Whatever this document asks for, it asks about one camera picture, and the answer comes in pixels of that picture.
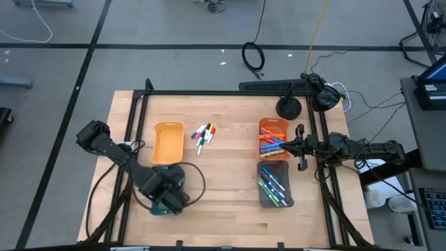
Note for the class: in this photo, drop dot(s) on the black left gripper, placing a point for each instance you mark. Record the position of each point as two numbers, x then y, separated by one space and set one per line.
169 178

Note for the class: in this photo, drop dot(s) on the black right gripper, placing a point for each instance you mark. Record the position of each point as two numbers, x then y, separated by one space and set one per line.
308 146

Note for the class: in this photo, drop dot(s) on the orange chunky highlighter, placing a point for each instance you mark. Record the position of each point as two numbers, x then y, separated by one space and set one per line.
280 136
268 131

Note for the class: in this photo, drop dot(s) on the blue chunky highlighter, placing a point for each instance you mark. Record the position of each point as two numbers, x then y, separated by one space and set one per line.
270 146
278 139

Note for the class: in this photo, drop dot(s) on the yellow-green chunky highlighter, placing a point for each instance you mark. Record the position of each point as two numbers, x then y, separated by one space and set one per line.
273 154

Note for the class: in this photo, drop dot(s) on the purple chunky highlighter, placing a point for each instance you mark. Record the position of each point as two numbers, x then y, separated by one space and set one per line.
268 150

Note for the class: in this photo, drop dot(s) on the pink chunky highlighter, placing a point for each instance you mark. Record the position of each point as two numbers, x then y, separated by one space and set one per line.
268 140

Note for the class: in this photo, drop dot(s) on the blue thin marker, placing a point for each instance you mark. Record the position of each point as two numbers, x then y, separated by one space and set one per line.
278 194
274 179

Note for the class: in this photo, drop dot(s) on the white marker black cap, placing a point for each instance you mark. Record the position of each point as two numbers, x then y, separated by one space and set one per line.
271 185

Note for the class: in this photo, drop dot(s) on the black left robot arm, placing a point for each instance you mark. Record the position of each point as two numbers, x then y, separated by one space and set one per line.
139 174

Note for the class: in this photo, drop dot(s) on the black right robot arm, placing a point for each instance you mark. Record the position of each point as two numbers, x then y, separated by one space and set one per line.
376 150

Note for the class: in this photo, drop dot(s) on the orange plastic bin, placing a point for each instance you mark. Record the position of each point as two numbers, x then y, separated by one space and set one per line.
275 122

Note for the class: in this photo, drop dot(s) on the teal plastic bin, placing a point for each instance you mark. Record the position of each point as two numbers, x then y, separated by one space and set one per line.
157 210

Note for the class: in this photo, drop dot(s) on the grey translucent plastic bin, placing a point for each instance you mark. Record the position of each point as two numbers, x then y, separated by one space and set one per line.
289 181

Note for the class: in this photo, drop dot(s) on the yellow plastic bin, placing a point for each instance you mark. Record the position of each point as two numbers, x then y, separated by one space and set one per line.
167 143

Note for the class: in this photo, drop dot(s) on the green cap short marker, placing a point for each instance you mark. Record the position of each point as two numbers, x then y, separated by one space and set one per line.
196 132

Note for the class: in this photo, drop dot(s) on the pink cap short marker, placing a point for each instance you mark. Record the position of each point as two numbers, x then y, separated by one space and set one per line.
200 132

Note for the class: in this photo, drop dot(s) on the red cap short marker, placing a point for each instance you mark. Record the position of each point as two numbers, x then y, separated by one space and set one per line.
212 135

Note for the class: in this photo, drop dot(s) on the black cap short marker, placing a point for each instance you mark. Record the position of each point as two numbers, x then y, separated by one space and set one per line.
206 128

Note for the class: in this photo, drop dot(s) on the yellow cap short marker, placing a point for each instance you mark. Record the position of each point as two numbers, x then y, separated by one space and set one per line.
210 128

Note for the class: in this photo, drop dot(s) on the black keyboard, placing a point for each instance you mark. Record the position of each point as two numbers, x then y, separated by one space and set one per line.
265 85

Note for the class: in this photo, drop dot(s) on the white paper sheet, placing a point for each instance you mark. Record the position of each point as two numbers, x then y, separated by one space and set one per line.
373 167

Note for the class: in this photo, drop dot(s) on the black desk beam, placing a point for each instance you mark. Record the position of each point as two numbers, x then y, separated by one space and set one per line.
390 171

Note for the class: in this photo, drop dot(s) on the white cup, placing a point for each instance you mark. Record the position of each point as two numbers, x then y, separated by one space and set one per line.
400 204

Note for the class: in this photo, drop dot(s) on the grey desk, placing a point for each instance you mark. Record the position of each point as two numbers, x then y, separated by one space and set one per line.
428 139
414 181

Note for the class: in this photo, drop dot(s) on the black labelled device box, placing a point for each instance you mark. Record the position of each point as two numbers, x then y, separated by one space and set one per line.
428 101

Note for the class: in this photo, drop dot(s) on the backlit keyboard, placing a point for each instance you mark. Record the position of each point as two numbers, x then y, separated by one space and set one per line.
435 209

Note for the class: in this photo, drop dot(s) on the laptop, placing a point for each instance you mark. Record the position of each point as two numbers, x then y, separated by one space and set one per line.
437 73

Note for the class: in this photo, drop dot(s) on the black floor equipment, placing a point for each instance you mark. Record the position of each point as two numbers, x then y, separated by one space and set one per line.
4 116

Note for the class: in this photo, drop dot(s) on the grey floor bar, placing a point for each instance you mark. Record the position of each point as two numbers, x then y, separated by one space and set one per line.
15 82

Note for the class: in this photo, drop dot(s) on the black floor fan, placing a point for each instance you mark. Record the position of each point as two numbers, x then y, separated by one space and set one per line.
435 17

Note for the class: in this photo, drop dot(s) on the grey cart base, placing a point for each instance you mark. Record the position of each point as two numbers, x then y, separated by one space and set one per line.
42 2

